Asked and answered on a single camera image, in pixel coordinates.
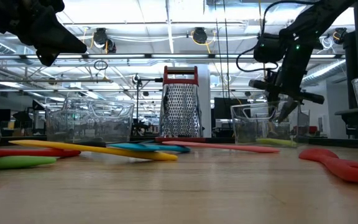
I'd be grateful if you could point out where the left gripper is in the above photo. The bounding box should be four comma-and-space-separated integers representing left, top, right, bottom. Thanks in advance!
0, 0, 88, 55

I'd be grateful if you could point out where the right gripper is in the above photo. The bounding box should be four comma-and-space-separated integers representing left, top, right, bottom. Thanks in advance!
249, 32, 326, 124

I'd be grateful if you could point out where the lime green silicone spoon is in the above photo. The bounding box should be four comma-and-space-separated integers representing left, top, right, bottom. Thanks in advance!
255, 138, 295, 147

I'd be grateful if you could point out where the pink silicone spatula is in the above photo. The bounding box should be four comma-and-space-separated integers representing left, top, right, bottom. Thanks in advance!
162, 140, 281, 154

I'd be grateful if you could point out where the yellow silicone spatula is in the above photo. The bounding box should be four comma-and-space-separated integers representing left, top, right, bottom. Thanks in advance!
9, 139, 179, 162

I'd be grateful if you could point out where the blue silicone spatula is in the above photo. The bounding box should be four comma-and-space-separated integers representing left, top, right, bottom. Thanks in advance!
106, 142, 191, 154

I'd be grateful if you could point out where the background office desk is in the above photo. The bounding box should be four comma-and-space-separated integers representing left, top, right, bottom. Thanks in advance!
334, 108, 358, 139

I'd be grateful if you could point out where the red silicone spoon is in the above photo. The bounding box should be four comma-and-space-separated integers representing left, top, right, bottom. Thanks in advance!
298, 148, 358, 184

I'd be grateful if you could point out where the white building column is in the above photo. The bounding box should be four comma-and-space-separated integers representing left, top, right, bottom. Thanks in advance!
196, 63, 213, 138

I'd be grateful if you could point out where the black equipment stand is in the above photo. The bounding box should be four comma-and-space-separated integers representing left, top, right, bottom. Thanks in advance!
131, 73, 164, 134

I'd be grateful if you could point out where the red steel box grater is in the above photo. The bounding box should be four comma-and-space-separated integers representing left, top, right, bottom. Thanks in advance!
155, 65, 206, 144

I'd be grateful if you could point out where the red silicone spatula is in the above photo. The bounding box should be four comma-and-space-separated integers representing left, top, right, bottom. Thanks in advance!
0, 147, 82, 159

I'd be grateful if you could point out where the green silicone spatula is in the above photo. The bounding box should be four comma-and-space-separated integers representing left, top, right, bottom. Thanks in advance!
0, 155, 58, 171

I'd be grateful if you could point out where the black ceiling cable reel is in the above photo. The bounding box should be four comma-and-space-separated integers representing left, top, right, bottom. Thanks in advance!
192, 27, 209, 45
92, 27, 117, 54
333, 27, 348, 45

